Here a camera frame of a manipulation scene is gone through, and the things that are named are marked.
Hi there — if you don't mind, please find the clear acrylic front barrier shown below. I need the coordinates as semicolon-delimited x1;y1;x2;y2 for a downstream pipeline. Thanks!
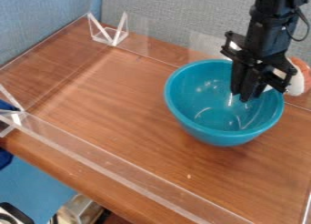
0;110;253;224

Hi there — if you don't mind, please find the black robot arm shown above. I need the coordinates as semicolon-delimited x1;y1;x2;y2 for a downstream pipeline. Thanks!
221;0;311;102

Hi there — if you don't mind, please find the clear acrylic back barrier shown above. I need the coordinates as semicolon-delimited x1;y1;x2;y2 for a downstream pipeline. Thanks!
117;32;311;111

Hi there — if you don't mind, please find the blue plastic bowl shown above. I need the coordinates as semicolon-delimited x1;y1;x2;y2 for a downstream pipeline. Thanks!
164;59;284;147

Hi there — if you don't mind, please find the black white object bottom left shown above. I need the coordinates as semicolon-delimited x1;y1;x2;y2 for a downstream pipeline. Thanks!
0;202;33;224

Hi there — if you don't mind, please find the clear acrylic barrier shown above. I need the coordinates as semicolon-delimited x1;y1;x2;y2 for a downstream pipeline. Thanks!
0;110;253;224
117;32;311;111

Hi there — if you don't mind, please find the blue object at left edge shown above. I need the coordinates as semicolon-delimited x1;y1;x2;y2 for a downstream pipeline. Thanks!
0;99;20;171

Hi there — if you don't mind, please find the metal table frame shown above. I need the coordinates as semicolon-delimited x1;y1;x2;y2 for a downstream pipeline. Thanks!
47;194;103;224

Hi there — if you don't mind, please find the clear acrylic corner bracket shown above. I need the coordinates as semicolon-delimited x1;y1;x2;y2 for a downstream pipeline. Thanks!
87;13;128;46

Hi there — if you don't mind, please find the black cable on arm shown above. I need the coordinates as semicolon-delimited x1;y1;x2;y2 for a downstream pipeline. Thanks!
284;7;311;43

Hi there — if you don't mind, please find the white toy mushroom brown cap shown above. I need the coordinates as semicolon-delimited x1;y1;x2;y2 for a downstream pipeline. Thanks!
287;56;311;97

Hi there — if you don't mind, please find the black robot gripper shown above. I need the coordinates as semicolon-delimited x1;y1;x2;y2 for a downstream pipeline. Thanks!
221;19;298;102

